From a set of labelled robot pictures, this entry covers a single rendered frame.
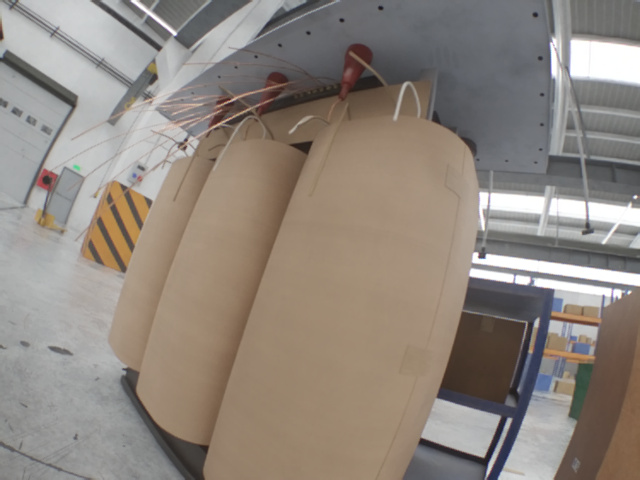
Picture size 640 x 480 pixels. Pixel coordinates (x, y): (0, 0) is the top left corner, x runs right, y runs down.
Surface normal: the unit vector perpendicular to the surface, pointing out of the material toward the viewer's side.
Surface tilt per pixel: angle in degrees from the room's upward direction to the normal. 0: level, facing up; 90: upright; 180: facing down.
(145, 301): 90
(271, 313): 90
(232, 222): 90
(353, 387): 90
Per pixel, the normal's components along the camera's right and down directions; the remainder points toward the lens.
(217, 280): 0.03, -0.22
